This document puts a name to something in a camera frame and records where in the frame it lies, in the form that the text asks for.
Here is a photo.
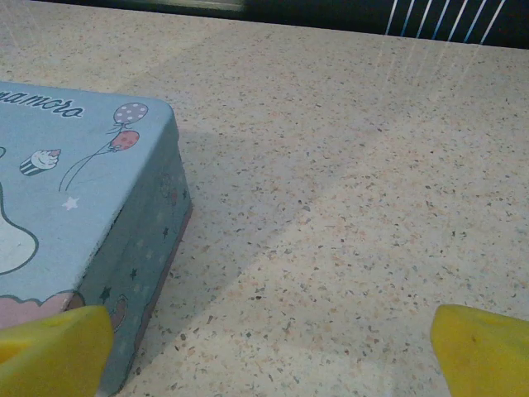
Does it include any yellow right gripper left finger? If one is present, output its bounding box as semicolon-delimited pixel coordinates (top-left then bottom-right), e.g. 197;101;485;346
0;304;115;397

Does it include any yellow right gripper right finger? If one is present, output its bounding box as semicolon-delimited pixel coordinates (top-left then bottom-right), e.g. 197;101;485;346
430;304;529;397

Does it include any blue cartoon print tin box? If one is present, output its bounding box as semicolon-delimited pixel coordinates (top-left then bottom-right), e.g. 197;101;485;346
0;80;194;396

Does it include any white wire rack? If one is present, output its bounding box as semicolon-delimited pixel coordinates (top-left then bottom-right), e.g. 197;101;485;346
384;0;514;45

